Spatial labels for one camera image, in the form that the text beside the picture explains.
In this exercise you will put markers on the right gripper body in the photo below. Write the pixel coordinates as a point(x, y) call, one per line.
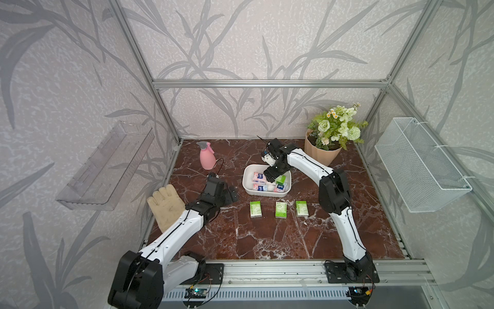
point(274, 171)

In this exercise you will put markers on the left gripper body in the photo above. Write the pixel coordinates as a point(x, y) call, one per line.
point(224, 198)

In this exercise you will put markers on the white storage box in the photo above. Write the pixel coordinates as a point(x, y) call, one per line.
point(269, 188)

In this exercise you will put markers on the green tissue pack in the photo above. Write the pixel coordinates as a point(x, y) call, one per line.
point(281, 210)
point(281, 180)
point(302, 209)
point(255, 209)

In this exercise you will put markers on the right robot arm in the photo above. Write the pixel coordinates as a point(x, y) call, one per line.
point(334, 198)

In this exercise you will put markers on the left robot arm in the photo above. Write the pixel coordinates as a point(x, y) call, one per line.
point(143, 278)

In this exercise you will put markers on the pink spray bottle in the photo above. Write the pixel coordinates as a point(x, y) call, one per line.
point(207, 156)

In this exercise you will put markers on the beige work glove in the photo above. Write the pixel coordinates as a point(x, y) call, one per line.
point(167, 206)

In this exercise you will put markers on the beige flower pot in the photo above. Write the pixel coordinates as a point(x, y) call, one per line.
point(320, 155)

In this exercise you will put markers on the artificial green white flowers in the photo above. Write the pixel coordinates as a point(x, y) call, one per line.
point(333, 129)

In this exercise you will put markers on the left green circuit board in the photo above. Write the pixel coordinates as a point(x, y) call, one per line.
point(196, 293)

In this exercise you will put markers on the right circuit board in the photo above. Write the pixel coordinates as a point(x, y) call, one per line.
point(360, 293)

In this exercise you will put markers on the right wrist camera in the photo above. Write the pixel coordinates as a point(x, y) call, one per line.
point(272, 153)

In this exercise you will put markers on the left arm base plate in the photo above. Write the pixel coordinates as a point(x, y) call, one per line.
point(207, 273)

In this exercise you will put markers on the aluminium front rail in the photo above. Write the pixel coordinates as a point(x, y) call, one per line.
point(311, 273)

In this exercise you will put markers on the clear acrylic wall shelf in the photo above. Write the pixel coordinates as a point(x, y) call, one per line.
point(101, 182)

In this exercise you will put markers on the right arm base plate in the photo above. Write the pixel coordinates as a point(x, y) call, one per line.
point(337, 272)

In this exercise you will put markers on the white wire mesh basket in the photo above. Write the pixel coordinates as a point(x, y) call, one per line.
point(422, 172)

